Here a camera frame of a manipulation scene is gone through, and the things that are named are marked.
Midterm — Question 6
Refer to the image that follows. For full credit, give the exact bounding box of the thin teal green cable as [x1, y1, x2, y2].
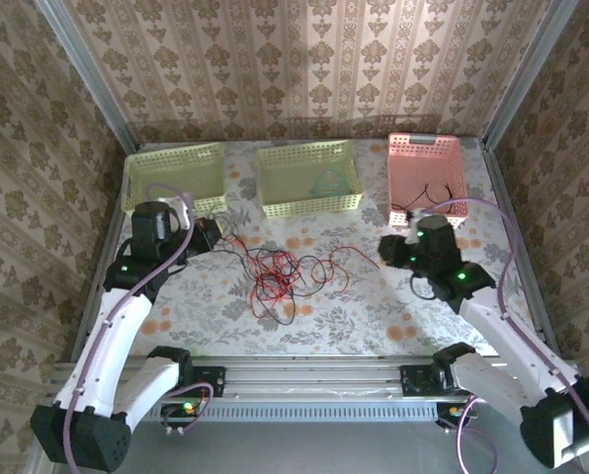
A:
[309, 167, 350, 197]

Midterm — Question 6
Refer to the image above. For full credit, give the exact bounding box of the pale yellow perforated basket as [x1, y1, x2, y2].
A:
[254, 139, 364, 219]
[123, 141, 228, 214]

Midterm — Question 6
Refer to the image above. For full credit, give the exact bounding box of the pink perforated plastic basket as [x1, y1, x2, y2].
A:
[386, 131, 471, 228]

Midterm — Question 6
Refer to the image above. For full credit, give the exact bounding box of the floral patterned tablecloth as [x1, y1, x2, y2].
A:
[79, 137, 547, 356]

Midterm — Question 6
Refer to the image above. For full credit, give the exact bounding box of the small circuit board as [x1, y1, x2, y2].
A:
[435, 399, 479, 434]
[159, 399, 203, 436]

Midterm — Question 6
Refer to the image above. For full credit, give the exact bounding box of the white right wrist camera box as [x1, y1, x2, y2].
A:
[405, 207, 427, 244]

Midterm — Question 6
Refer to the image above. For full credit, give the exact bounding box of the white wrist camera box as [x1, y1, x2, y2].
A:
[156, 194, 197, 232]
[405, 207, 427, 244]

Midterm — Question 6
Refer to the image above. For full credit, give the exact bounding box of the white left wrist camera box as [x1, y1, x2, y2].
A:
[156, 194, 197, 232]

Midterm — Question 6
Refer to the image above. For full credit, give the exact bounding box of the black gripper wire loop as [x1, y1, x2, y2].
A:
[410, 273, 440, 301]

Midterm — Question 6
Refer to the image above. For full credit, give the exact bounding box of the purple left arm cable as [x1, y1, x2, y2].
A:
[61, 182, 197, 468]

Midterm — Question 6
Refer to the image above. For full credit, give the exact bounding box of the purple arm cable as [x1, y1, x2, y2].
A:
[61, 182, 197, 468]
[420, 197, 589, 440]

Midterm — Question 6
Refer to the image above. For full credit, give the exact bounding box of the aluminium frame side rail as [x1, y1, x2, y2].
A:
[480, 140, 560, 347]
[69, 145, 140, 361]

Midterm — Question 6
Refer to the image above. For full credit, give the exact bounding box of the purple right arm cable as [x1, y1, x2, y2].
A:
[420, 197, 589, 440]

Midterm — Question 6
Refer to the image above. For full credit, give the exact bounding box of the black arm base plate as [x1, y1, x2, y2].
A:
[191, 364, 226, 399]
[400, 363, 439, 396]

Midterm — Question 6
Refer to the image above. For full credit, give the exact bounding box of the aluminium frame post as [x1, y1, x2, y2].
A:
[35, 0, 142, 152]
[479, 0, 580, 149]

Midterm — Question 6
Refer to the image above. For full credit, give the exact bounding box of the grey slotted cable duct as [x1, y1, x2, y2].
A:
[121, 407, 444, 424]

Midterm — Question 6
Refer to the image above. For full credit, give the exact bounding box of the purple looped cable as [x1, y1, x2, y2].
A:
[453, 397, 499, 474]

